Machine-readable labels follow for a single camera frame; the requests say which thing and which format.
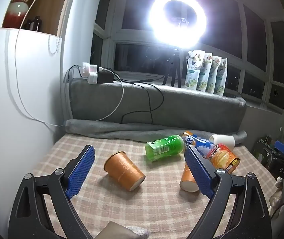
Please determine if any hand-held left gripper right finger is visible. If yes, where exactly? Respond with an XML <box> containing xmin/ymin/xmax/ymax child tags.
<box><xmin>184</xmin><ymin>146</ymin><xmax>273</xmax><ymax>239</ymax></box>

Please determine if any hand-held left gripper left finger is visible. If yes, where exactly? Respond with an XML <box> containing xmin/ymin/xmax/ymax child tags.
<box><xmin>8</xmin><ymin>144</ymin><xmax>96</xmax><ymax>239</ymax></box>

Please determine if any orange paper cup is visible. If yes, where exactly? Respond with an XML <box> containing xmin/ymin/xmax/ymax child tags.
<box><xmin>179</xmin><ymin>163</ymin><xmax>200</xmax><ymax>193</ymax></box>
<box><xmin>104</xmin><ymin>151</ymin><xmax>146</xmax><ymax>192</ymax></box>

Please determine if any person's right forearm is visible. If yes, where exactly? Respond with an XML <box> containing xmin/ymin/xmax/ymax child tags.
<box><xmin>269</xmin><ymin>176</ymin><xmax>284</xmax><ymax>217</ymax></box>

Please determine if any white paper cup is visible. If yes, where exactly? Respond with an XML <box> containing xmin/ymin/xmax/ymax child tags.
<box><xmin>209</xmin><ymin>134</ymin><xmax>236</xmax><ymax>152</ymax></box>

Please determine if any red snack canister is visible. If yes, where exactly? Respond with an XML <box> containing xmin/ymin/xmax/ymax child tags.
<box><xmin>206</xmin><ymin>143</ymin><xmax>240</xmax><ymax>175</ymax></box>

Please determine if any blue and orange can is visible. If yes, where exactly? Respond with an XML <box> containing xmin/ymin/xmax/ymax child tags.
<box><xmin>182</xmin><ymin>131</ymin><xmax>216</xmax><ymax>160</ymax></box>

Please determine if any green plastic bottle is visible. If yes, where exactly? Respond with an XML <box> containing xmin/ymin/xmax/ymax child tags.
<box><xmin>145</xmin><ymin>134</ymin><xmax>185</xmax><ymax>163</ymax></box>

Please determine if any rolled grey blanket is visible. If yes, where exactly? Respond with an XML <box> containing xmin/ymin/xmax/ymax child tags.
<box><xmin>65</xmin><ymin>119</ymin><xmax>248</xmax><ymax>145</ymax></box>

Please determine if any beige checkered blanket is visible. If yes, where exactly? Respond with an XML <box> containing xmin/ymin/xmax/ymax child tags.
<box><xmin>30</xmin><ymin>133</ymin><xmax>278</xmax><ymax>239</ymax></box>

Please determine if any pale fuzzy cloth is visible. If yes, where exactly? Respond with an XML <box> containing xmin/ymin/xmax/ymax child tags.
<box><xmin>126</xmin><ymin>225</ymin><xmax>150</xmax><ymax>239</ymax></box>

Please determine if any white green refill pouch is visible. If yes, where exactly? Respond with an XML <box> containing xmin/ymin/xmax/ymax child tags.
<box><xmin>185</xmin><ymin>50</ymin><xmax>205</xmax><ymax>91</ymax></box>
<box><xmin>206</xmin><ymin>55</ymin><xmax>222</xmax><ymax>94</ymax></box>
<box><xmin>215</xmin><ymin>58</ymin><xmax>229</xmax><ymax>97</ymax></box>
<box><xmin>197</xmin><ymin>52</ymin><xmax>213</xmax><ymax>92</ymax></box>

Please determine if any black power adapter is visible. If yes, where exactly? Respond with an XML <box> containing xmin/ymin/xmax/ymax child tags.
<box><xmin>97</xmin><ymin>72</ymin><xmax>115</xmax><ymax>83</ymax></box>

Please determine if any black tripod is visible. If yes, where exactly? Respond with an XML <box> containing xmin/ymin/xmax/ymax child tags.
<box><xmin>162</xmin><ymin>48</ymin><xmax>182</xmax><ymax>88</ymax></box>

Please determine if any red ceramic vase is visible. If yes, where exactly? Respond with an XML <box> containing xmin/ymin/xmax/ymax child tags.
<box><xmin>2</xmin><ymin>0</ymin><xmax>39</xmax><ymax>28</ymax></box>

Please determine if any black cable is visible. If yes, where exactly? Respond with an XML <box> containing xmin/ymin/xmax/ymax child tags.
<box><xmin>101</xmin><ymin>67</ymin><xmax>165</xmax><ymax>125</ymax></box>

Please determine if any short white charging cable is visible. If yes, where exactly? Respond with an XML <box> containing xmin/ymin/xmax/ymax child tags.
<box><xmin>97</xmin><ymin>67</ymin><xmax>125</xmax><ymax>122</ymax></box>

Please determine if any long white cable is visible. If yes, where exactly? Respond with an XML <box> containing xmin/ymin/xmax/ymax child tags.
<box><xmin>14</xmin><ymin>0</ymin><xmax>64</xmax><ymax>127</ymax></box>

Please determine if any white window frame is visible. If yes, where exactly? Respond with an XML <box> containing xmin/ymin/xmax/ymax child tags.
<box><xmin>91</xmin><ymin>0</ymin><xmax>284</xmax><ymax>116</ymax></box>

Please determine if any ring light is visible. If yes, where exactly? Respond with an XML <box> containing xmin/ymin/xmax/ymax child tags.
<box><xmin>147</xmin><ymin>0</ymin><xmax>208</xmax><ymax>49</ymax></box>

